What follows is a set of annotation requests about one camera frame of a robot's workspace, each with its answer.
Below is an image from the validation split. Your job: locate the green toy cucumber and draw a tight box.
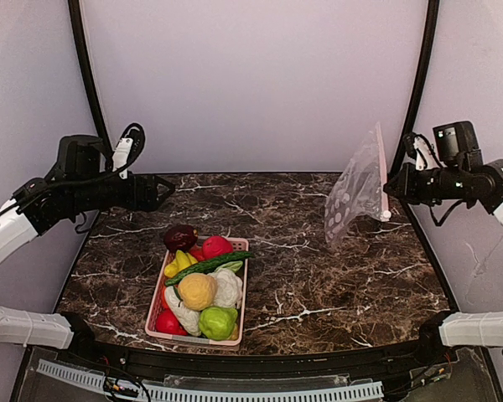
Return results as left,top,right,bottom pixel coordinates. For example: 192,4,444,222
164,250,254,286

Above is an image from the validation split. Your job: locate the pink plastic basket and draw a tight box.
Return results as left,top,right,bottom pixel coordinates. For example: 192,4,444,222
145,236,252,347

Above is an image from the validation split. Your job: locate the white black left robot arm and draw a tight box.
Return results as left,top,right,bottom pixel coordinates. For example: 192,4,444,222
0,125,175,350

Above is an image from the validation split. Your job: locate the red toy tomato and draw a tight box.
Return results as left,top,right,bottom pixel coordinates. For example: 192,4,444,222
155,309,188,336

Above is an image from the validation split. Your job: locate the black left frame post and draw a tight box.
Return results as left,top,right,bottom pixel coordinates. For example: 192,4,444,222
67,0,113,172

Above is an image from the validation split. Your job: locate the black frame post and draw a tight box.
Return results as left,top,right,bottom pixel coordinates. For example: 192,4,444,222
67,0,113,172
388,0,440,178

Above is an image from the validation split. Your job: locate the black front table rail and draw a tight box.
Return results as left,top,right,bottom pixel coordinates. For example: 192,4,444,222
58,338,458,392

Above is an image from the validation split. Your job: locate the dark red toy fruit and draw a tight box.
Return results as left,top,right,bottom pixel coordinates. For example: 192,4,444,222
163,224,199,253

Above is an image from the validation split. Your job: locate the white slotted cable duct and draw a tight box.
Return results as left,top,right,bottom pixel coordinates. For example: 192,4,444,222
37,360,385,402

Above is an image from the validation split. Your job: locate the yellow toy pepper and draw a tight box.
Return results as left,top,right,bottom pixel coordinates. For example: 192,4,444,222
163,250,198,279

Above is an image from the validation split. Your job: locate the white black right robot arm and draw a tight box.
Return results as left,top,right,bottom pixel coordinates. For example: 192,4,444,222
383,121,503,363

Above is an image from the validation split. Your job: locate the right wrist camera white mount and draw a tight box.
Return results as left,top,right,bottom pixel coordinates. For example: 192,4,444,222
402,132,438,171

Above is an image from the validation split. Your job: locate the black right frame post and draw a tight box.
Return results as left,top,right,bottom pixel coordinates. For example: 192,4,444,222
388,0,440,178

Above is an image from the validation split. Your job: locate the green toy leaf vegetable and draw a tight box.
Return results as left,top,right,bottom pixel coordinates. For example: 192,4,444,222
214,260,244,274

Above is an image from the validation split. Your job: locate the clear dotted zip top bag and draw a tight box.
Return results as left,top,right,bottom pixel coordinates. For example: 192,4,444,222
324,123,392,247

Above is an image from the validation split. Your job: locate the white toy cauliflower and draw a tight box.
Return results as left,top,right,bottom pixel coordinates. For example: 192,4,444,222
210,270,243,309

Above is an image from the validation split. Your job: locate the red toy apple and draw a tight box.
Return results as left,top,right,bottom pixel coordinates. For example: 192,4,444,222
201,236,234,260

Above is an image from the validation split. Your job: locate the yellow toy cauliflower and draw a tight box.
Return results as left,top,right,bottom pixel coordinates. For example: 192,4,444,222
177,273,217,311

